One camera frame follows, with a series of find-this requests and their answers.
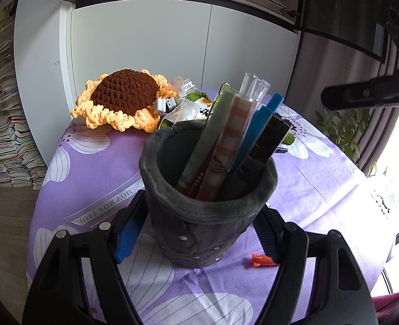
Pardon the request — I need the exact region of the white bookshelf cabinet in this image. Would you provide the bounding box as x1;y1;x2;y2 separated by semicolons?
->
14;0;298;162

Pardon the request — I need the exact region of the crochet sunflower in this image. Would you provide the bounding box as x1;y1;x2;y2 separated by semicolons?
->
70;69;180;134

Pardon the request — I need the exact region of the pink curtain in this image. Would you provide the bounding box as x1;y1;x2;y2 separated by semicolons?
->
285;32;399;173

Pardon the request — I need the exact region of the grey felt pen holder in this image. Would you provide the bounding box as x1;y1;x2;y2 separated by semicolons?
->
139;120;278;268

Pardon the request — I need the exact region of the orange utility knife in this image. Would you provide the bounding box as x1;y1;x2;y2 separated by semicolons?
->
251;254;279;267

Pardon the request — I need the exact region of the stack of papers on floor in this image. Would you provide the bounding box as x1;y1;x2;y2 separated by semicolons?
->
0;16;47;189

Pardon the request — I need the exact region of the black marker pen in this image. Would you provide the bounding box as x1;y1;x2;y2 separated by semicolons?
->
274;147;288;153

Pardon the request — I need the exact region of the transparent ribbon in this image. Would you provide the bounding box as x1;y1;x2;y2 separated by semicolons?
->
158;76;205;129

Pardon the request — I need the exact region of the purple floral tablecloth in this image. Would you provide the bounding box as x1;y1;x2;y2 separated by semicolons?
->
26;106;395;324

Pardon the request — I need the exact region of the pink checked pen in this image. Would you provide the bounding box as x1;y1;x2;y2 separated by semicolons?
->
196;73;270;201

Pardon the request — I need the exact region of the blue pen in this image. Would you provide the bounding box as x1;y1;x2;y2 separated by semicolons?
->
229;92;284;173

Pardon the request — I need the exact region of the green potted plant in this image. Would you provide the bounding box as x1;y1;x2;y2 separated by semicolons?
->
315;109;371;159

